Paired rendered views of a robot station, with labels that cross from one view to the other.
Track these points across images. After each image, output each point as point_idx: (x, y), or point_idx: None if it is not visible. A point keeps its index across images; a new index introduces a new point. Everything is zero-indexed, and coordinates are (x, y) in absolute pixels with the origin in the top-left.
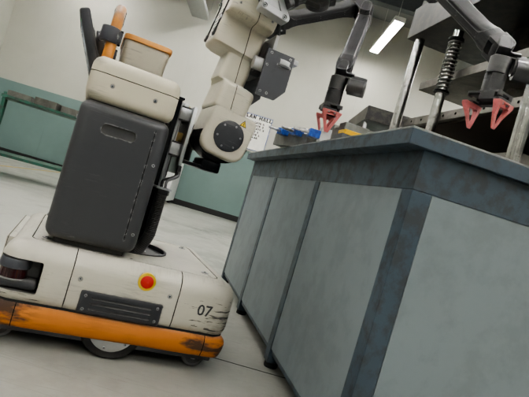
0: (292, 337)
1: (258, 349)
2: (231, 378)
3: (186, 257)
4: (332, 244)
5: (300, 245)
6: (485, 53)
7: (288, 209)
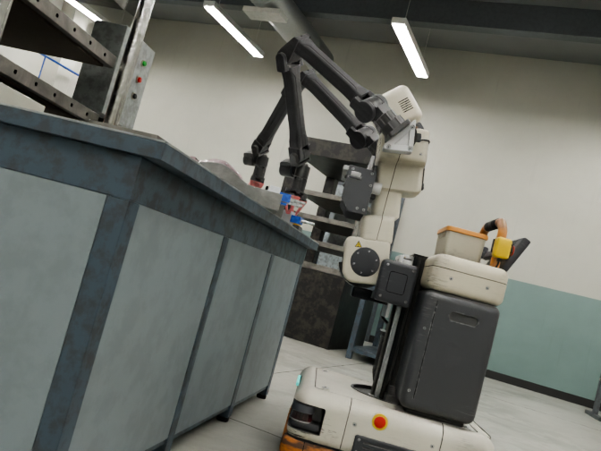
0: (251, 373)
1: (210, 429)
2: (273, 425)
3: (328, 380)
4: (276, 300)
5: (258, 311)
6: (263, 148)
7: (247, 283)
